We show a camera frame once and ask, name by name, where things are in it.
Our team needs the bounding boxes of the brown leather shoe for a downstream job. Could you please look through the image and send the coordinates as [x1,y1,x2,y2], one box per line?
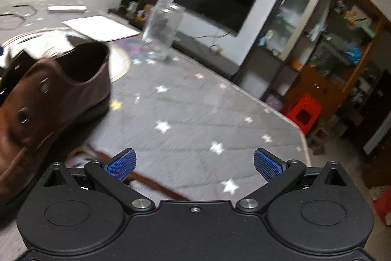
[1,42,111,208]

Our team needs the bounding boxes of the brown wooden cabinet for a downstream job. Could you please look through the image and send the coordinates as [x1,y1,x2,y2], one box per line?
[283,0,390,119]

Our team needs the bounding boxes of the glass display cabinet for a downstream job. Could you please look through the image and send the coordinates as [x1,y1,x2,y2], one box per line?
[235,0,321,99]

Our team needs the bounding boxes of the white paper sheet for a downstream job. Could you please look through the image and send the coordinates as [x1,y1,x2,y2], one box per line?
[63,15,140,42]

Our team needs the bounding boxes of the purple waste bin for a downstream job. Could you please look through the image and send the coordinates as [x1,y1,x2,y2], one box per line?
[265,91,285,112]

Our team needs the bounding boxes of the clear glass jar mug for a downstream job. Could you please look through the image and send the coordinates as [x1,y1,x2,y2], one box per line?
[142,0,185,61]

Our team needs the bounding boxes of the black cable on table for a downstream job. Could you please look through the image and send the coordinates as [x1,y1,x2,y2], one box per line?
[0,3,39,32]

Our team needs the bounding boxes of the white flat bar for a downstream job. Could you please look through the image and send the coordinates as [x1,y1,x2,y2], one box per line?
[47,5,87,13]

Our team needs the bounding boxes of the round induction cooktop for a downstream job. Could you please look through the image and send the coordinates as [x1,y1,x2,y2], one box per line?
[1,28,131,82]

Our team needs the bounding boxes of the red plastic stool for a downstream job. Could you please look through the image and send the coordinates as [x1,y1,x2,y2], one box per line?
[284,93,323,136]

